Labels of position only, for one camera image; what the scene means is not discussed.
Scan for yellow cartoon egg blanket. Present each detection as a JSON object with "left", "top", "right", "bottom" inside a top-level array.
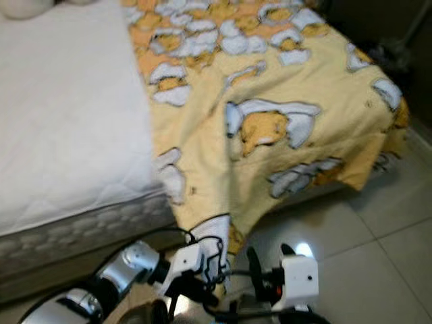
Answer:
[{"left": 121, "top": 0, "right": 409, "bottom": 298}]

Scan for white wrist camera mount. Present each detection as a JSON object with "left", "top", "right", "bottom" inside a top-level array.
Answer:
[
  {"left": 280, "top": 255, "right": 319, "bottom": 311},
  {"left": 162, "top": 243, "right": 207, "bottom": 296}
]

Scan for white mattress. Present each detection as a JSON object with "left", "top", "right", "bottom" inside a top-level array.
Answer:
[{"left": 0, "top": 0, "right": 176, "bottom": 301}]

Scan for dark grey cabinet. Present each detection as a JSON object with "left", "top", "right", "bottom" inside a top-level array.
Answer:
[{"left": 327, "top": 0, "right": 432, "bottom": 132}]

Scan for robot left leg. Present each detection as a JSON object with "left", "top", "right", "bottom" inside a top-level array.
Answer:
[{"left": 135, "top": 300, "right": 176, "bottom": 324}]

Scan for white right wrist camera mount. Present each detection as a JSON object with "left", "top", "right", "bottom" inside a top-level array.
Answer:
[{"left": 280, "top": 255, "right": 319, "bottom": 311}]

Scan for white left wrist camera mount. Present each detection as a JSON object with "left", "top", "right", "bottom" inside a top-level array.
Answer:
[{"left": 162, "top": 243, "right": 207, "bottom": 296}]

